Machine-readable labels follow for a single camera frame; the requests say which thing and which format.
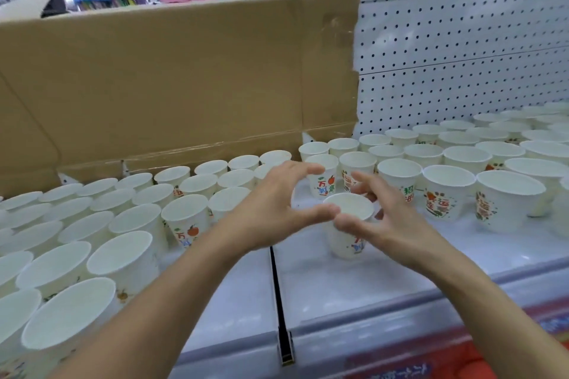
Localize rows of white paper cups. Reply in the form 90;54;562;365
298;101;569;239
0;150;295;379

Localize person's right hand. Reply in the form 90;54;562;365
333;171;450;270

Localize brown cardboard box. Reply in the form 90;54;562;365
0;0;362;198

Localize person's left forearm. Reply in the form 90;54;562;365
50;216;255;379

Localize white printed paper cup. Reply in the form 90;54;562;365
322;192;375;260

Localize white pegboard shelf panel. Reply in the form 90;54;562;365
352;0;569;140

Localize person's right forearm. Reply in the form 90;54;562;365
422;241;569;379

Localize person's left hand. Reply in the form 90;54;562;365
224;161;341;256

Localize black sliding lid rail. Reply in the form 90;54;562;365
268;246;297;367

